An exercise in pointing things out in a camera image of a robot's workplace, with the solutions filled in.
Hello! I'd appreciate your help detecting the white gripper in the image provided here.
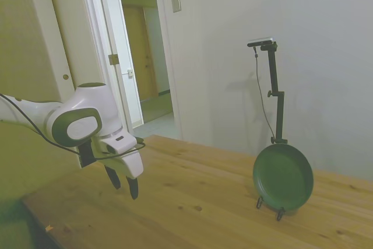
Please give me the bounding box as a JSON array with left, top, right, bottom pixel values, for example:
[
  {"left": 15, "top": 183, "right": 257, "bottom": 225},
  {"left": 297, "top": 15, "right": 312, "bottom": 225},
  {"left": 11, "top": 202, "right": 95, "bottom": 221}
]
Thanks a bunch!
[{"left": 100, "top": 131, "right": 145, "bottom": 201}]

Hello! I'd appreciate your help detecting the dark green plate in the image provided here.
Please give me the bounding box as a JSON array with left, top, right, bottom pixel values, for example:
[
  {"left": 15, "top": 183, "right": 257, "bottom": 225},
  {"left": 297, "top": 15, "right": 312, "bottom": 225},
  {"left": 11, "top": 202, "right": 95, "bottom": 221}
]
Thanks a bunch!
[{"left": 252, "top": 143, "right": 315, "bottom": 212}]

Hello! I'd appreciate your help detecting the black rectangular panel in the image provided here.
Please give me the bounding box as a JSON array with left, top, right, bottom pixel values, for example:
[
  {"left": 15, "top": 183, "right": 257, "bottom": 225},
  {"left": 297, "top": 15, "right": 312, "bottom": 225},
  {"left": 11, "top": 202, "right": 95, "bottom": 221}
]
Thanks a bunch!
[{"left": 77, "top": 142, "right": 96, "bottom": 169}]

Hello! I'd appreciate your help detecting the brown wooden door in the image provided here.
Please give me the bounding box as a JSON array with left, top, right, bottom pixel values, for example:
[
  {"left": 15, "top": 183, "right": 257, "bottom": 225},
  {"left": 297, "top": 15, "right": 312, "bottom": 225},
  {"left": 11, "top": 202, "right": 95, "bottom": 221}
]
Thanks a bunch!
[{"left": 122, "top": 5, "right": 160, "bottom": 101}]

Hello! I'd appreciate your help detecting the white open door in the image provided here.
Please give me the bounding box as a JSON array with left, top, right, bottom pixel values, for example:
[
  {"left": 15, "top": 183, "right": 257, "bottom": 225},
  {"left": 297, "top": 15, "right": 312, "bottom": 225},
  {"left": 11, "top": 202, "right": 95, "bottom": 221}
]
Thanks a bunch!
[{"left": 95, "top": 0, "right": 144, "bottom": 129}]

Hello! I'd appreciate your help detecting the black wire plate stand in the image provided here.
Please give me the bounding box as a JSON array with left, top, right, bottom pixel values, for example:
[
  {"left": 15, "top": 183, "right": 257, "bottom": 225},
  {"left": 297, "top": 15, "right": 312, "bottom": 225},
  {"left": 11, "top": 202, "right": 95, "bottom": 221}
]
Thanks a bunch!
[{"left": 256, "top": 197, "right": 286, "bottom": 222}]

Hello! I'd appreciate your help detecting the black camera cable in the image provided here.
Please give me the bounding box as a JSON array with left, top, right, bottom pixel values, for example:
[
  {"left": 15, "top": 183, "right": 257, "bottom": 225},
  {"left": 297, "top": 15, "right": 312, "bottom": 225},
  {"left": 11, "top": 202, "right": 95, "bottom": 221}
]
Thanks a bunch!
[{"left": 252, "top": 45, "right": 278, "bottom": 138}]

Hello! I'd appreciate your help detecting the black camera stand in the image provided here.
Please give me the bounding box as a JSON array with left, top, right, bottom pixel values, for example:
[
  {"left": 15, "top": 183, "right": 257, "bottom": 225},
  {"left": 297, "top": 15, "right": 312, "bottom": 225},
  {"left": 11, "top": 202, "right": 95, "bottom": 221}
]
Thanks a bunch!
[{"left": 259, "top": 42, "right": 289, "bottom": 145}]

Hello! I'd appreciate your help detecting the grey exterior camera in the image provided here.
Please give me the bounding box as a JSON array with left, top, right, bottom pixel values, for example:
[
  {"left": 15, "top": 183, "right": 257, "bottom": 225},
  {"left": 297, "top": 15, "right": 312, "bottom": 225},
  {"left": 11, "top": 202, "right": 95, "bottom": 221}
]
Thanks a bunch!
[{"left": 247, "top": 36, "right": 276, "bottom": 48}]

